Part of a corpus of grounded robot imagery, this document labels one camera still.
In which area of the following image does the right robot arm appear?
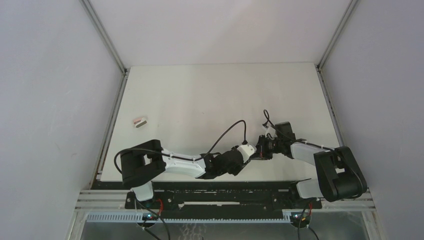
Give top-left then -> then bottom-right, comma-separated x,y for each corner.
251,135 -> 368,208

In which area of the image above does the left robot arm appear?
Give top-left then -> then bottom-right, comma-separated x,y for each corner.
114,139 -> 257,209

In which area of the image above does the right circuit board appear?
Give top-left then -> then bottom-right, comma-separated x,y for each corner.
290,212 -> 312,224

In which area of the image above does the circuit board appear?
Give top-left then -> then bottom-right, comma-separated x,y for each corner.
290,212 -> 312,224
141,213 -> 159,222

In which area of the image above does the left circuit board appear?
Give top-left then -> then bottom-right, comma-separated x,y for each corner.
141,213 -> 159,222

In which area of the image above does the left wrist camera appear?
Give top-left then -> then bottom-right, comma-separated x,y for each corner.
236,144 -> 257,163

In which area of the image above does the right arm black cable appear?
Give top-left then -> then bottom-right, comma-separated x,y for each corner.
263,109 -> 365,200

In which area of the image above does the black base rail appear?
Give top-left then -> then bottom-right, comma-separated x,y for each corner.
124,180 -> 323,221

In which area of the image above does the white slotted cable duct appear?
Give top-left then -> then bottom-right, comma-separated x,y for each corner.
86,212 -> 291,224

